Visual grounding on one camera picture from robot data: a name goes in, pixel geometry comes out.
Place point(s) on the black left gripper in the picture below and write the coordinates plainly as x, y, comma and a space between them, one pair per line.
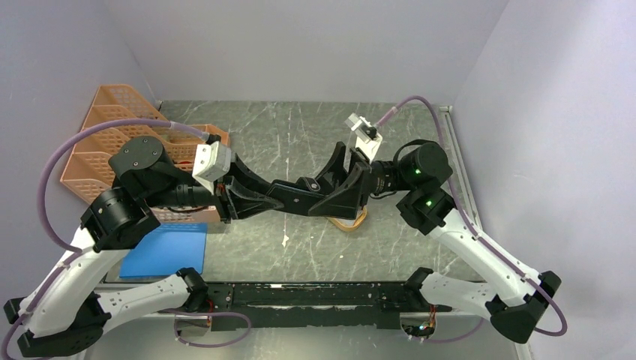
235, 200

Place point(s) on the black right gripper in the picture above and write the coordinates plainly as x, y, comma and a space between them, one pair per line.
345, 202

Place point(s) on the orange oval tray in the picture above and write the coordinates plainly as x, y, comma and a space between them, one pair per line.
349, 225

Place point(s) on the black leather card holder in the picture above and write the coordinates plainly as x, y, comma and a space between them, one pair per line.
296, 198

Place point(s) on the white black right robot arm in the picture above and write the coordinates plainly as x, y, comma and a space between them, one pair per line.
512, 296

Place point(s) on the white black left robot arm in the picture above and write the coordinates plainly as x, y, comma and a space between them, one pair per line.
65, 316

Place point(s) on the orange mesh file organizer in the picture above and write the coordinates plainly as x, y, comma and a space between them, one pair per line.
87, 172

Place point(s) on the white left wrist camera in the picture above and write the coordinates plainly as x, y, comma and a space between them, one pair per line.
211, 163

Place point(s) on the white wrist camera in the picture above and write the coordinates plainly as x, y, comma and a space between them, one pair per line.
368, 139
211, 163

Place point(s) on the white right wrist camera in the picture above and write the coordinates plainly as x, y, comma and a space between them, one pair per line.
368, 139

